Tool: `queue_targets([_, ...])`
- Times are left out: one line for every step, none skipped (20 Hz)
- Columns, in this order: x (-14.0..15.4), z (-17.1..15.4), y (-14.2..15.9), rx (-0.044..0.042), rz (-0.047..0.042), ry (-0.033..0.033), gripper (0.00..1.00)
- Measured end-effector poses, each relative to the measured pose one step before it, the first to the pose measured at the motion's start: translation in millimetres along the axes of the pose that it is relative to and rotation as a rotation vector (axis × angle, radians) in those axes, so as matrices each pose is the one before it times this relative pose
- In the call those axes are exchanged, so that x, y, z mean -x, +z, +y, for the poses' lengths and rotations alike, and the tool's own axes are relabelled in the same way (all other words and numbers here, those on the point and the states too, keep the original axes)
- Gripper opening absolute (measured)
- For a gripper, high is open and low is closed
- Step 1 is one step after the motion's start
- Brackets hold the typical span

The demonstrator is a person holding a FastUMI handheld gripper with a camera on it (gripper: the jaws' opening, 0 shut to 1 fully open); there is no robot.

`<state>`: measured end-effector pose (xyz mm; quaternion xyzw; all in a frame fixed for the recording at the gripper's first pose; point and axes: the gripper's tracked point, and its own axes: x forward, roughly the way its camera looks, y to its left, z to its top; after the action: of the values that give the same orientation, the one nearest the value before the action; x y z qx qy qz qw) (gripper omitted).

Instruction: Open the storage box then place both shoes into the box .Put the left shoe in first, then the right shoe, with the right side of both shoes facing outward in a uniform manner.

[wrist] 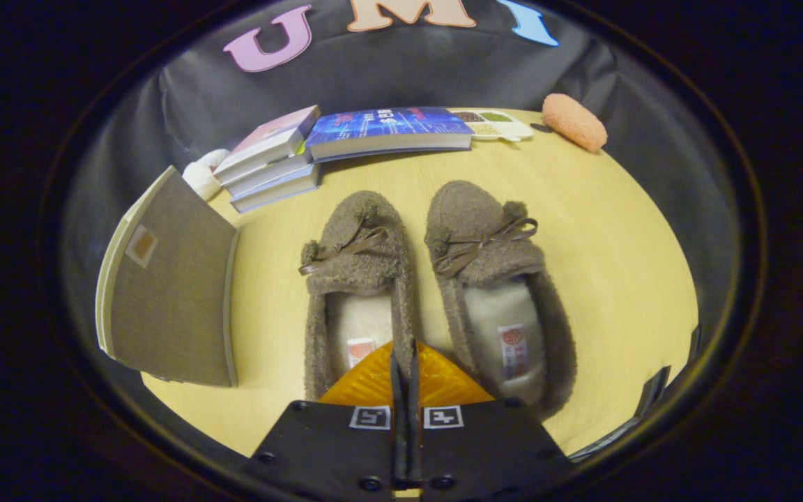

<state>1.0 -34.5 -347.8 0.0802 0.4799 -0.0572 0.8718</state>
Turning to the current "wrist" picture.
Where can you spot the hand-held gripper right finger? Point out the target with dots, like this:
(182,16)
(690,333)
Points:
(485,446)

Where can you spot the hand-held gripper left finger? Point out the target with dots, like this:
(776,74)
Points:
(332,446)

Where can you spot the brown fuzzy slipper shoe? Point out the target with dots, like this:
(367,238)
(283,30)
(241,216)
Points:
(356,279)
(485,251)

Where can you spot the grey fabric storage box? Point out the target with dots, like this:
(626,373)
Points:
(171,293)

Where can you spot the pale blue cover book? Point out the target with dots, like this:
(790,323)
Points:
(276,192)

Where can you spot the thin white-edged book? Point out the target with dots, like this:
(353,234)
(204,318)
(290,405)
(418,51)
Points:
(269,174)

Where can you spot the pink cover book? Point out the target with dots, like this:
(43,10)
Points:
(272,139)

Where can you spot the white divided grain tray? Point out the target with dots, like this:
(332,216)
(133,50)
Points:
(495,125)

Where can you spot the orange fuzzy sponge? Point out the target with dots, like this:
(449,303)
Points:
(574,122)

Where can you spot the black backdrop cloth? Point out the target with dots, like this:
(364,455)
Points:
(373,70)

